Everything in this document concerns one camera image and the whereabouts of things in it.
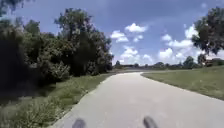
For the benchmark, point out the pale concrete path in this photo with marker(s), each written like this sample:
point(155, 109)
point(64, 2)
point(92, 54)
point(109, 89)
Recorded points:
point(133, 100)

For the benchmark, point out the tall tree with spreading crown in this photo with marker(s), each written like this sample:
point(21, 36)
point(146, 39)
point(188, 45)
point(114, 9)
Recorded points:
point(211, 31)

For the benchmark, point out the dense wood of trees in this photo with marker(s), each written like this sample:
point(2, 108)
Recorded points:
point(66, 50)

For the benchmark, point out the mown grass field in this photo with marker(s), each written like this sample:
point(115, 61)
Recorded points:
point(196, 80)

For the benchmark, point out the distant row of trees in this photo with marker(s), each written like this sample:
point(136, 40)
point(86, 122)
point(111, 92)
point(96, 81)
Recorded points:
point(160, 65)

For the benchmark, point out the grass verge with weeds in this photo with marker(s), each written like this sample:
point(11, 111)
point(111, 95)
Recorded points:
point(43, 106)

